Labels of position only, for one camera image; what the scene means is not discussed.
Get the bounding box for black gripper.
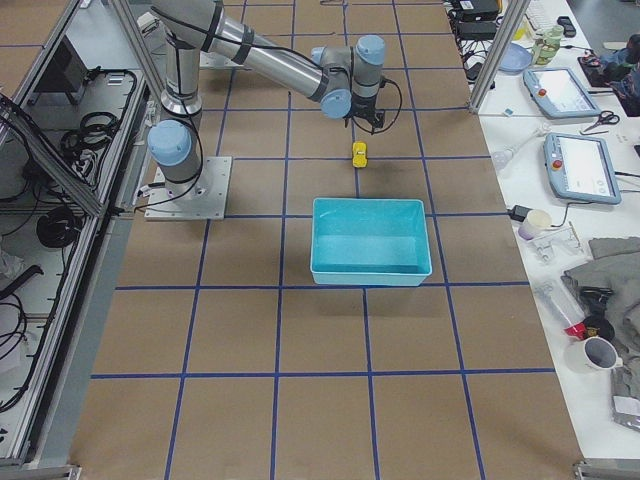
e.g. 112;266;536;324
343;94;385;135

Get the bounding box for yellow toy beetle car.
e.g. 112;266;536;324
352;141;369;169

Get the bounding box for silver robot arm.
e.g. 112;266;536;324
152;1;392;215

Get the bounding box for light blue plastic bin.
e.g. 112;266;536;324
310;198;433;287

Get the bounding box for light blue plate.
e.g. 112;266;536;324
499;43;533;74

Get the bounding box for far teach pendant tablet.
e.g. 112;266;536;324
522;68;601;119

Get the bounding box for teach pendant tablet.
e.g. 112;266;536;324
543;133;621;205
522;68;601;119

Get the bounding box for near teach pendant tablet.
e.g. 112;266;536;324
543;133;621;205

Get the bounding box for scissors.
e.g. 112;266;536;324
579;110;620;135

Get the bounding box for grey cloth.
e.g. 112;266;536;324
562;237;639;356

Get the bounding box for white mug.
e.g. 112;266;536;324
564;337;623;373

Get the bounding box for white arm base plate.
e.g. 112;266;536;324
144;156;233;221

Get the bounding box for aluminium frame post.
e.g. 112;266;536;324
468;0;530;114

